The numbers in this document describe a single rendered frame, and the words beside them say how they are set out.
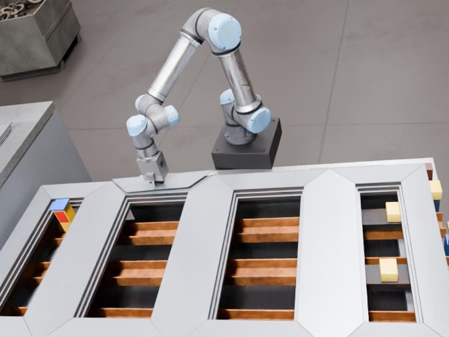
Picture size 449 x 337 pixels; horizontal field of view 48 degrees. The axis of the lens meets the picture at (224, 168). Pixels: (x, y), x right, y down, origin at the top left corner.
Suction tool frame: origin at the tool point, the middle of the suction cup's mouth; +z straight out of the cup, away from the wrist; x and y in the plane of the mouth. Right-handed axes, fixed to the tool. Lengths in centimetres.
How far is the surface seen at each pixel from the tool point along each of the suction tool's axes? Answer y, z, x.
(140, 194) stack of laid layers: -6.1, -0.1, -6.2
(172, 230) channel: 2.9, 18.0, -8.1
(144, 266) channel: -0.4, 16.4, -28.5
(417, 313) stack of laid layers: 97, 3, -44
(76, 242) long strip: -21.1, -0.2, -33.0
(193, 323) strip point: 35, 0, -59
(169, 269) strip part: 20.0, -0.2, -40.8
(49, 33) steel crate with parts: -239, 47, 254
